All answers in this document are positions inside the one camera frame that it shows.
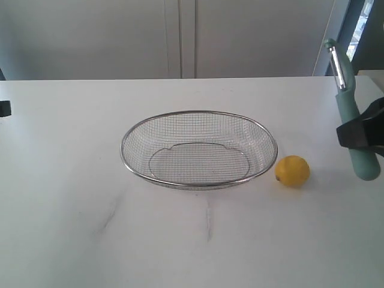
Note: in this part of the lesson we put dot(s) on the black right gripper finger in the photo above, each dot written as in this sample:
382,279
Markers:
365,132

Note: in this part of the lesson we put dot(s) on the white cabinet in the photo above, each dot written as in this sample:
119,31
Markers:
46,40

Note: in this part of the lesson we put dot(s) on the dark window frame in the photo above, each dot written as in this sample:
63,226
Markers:
369,52

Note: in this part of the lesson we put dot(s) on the teal handled peeler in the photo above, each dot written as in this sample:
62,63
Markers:
365,163

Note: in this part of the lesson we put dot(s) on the oval wire mesh basket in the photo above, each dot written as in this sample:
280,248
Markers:
198,149

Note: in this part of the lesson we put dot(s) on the yellow lemon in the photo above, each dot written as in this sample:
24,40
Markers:
292,171

